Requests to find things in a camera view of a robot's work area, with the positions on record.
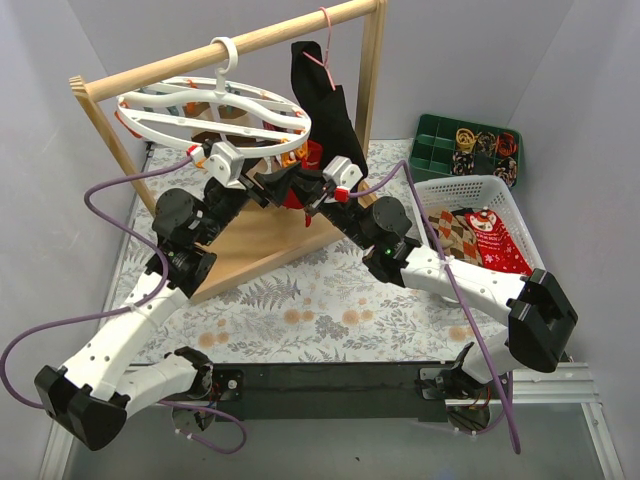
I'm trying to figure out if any white round clip hanger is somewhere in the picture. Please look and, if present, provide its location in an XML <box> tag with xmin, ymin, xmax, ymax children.
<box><xmin>114</xmin><ymin>37</ymin><xmax>312</xmax><ymax>167</ymax></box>

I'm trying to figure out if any red christmas sock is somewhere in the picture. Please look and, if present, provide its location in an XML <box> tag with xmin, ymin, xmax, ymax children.
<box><xmin>465</xmin><ymin>209</ymin><xmax>532</xmax><ymax>275</ymax></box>

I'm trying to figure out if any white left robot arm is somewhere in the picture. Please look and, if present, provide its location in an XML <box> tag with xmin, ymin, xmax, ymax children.
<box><xmin>34</xmin><ymin>164</ymin><xmax>301</xmax><ymax>451</ymax></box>

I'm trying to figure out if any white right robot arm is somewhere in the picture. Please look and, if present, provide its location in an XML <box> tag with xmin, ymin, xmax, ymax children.
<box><xmin>291</xmin><ymin>164</ymin><xmax>578</xmax><ymax>399</ymax></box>

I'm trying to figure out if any wooden clothes rack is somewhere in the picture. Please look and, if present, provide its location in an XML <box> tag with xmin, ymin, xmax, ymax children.
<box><xmin>69</xmin><ymin>1</ymin><xmax>387</xmax><ymax>302</ymax></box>

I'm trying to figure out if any black hanging sock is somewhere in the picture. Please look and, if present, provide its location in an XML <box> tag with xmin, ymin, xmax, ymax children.
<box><xmin>290</xmin><ymin>41</ymin><xmax>369</xmax><ymax>177</ymax></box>

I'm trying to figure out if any floral table mat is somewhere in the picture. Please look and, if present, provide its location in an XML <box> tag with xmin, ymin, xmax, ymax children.
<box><xmin>99</xmin><ymin>137</ymin><xmax>561</xmax><ymax>364</ymax></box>

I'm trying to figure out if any argyle brown sock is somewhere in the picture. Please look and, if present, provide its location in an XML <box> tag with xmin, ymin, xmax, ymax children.
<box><xmin>426</xmin><ymin>207</ymin><xmax>483</xmax><ymax>266</ymax></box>

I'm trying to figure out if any green compartment tray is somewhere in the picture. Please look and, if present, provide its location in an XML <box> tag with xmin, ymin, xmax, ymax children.
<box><xmin>409</xmin><ymin>114</ymin><xmax>523</xmax><ymax>188</ymax></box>

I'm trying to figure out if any white plastic basket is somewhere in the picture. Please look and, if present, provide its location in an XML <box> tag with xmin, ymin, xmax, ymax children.
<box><xmin>410</xmin><ymin>174</ymin><xmax>550</xmax><ymax>306</ymax></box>

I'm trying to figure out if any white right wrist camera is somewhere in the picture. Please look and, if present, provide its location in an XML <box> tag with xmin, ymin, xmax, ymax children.
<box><xmin>322</xmin><ymin>156</ymin><xmax>364</xmax><ymax>203</ymax></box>

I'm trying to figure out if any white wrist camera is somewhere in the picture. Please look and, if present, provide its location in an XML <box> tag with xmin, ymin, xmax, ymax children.
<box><xmin>322</xmin><ymin>156</ymin><xmax>364</xmax><ymax>203</ymax></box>
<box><xmin>187</xmin><ymin>141</ymin><xmax>246</xmax><ymax>190</ymax></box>

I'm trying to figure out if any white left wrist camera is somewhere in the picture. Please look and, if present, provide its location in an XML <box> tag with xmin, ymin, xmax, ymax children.
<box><xmin>187</xmin><ymin>141</ymin><xmax>246</xmax><ymax>190</ymax></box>

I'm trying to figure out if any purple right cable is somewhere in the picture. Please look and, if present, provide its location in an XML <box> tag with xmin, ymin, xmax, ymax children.
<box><xmin>349</xmin><ymin>159</ymin><xmax>522</xmax><ymax>455</ymax></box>

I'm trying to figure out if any purple cable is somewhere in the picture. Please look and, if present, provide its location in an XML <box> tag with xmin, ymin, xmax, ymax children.
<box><xmin>349</xmin><ymin>159</ymin><xmax>522</xmax><ymax>455</ymax></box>
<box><xmin>0</xmin><ymin>159</ymin><xmax>249</xmax><ymax>455</ymax></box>

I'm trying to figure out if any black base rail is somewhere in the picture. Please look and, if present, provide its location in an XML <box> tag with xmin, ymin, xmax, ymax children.
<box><xmin>169</xmin><ymin>362</ymin><xmax>501</xmax><ymax>426</ymax></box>

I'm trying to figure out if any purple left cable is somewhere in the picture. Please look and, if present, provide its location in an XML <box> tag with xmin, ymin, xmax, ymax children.
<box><xmin>0</xmin><ymin>159</ymin><xmax>249</xmax><ymax>455</ymax></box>

